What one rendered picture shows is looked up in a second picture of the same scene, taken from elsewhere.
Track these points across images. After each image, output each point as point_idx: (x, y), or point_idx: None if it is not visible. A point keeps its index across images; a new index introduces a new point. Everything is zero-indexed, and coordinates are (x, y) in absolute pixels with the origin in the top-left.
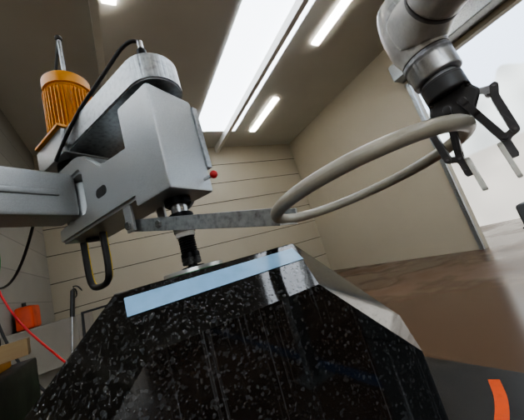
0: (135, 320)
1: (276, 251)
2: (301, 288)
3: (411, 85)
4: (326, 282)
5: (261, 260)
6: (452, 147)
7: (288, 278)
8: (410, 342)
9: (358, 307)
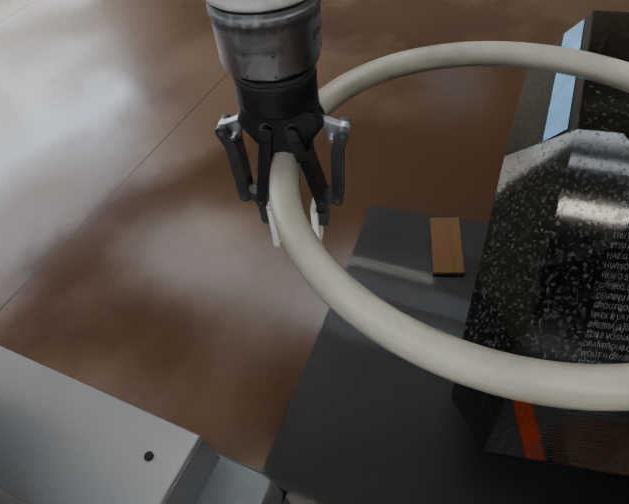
0: (559, 39)
1: (574, 110)
2: (510, 140)
3: (320, 28)
4: (513, 176)
5: (567, 97)
6: (323, 174)
7: (527, 128)
8: (471, 311)
9: (492, 223)
